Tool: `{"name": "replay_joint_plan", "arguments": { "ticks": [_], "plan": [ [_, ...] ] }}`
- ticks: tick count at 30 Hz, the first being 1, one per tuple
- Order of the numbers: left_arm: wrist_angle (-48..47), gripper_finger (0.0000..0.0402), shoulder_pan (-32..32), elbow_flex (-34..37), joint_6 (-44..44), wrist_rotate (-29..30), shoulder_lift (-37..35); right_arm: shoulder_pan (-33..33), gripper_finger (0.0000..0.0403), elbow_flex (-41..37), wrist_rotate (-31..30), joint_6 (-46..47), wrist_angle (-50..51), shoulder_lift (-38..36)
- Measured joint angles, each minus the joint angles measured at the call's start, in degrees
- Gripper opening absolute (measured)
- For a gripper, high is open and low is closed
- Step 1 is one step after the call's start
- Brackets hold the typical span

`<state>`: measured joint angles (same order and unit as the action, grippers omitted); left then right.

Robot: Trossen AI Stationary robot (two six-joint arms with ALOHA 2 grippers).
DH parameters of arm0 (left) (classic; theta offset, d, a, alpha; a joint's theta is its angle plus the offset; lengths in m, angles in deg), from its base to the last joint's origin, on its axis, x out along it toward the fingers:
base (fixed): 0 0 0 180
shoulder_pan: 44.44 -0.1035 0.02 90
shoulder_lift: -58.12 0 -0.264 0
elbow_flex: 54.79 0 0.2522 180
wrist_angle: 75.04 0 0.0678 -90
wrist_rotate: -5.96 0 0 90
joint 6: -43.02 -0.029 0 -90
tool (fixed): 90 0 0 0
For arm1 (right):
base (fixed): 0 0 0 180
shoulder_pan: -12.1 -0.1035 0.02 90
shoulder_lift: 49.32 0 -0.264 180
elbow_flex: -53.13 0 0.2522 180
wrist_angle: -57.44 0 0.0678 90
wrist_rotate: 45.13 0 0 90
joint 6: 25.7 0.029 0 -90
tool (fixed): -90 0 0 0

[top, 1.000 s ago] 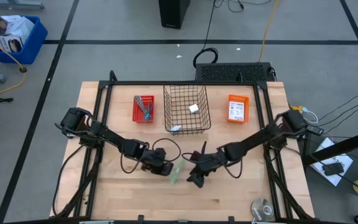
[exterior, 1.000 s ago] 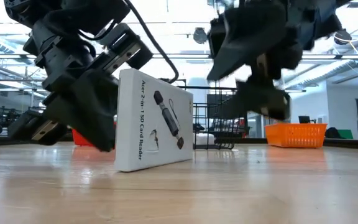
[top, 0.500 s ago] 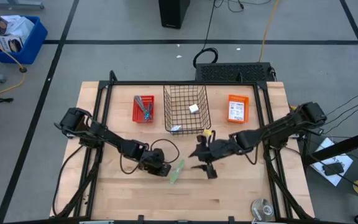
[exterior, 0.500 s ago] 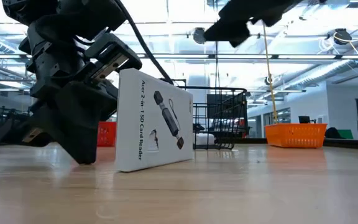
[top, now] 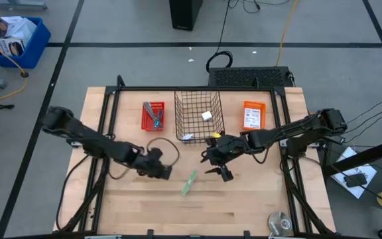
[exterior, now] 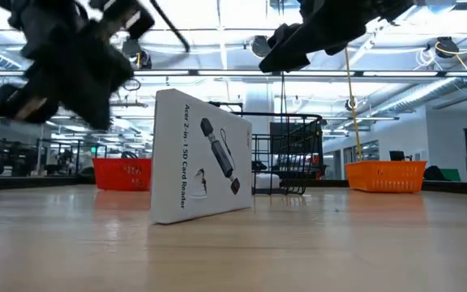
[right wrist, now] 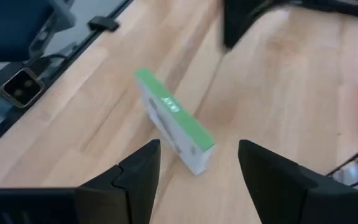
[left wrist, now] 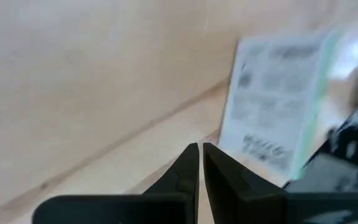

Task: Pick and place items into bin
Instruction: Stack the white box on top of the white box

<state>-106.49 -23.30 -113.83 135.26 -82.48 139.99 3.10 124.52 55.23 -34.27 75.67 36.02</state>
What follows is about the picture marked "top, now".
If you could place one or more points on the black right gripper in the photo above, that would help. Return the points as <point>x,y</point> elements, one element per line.
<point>227,149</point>

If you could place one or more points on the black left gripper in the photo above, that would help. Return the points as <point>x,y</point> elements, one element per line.
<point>149,161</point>

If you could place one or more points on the white and green acer box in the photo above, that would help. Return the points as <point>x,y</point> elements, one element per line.
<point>189,183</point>

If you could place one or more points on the small yellow item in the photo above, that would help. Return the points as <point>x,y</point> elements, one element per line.
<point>216,135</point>

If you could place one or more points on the small white cube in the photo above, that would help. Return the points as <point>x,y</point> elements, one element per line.
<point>206,115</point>

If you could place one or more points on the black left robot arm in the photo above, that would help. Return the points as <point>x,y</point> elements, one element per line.
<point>91,137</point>

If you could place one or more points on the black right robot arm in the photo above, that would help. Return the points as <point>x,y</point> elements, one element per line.
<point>290,131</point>

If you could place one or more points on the blue plastic bin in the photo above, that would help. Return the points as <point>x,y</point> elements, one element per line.
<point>35,49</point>

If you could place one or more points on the red plastic basket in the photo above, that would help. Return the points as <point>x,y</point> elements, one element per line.
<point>146,124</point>

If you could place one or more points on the orange plastic basket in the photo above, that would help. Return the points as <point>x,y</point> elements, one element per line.
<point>263,116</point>

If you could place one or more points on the black perforated computer case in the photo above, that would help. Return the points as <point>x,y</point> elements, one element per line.
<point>247,77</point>

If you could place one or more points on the white printed paper sheet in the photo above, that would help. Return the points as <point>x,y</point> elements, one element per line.
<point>347,156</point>

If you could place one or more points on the black smartphone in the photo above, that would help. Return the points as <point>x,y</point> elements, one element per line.
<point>355,180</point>

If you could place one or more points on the dark side table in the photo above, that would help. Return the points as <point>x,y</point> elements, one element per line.
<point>360,157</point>

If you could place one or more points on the black computer tower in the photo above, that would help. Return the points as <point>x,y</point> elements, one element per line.
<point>185,15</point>

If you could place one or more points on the white box with headphone print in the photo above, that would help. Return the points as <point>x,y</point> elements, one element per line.
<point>8,46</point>

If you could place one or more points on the white box with dark print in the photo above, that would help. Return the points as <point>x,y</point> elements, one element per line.
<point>5,26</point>

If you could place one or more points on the black aluminium table frame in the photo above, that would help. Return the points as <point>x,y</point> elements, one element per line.
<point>106,186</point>

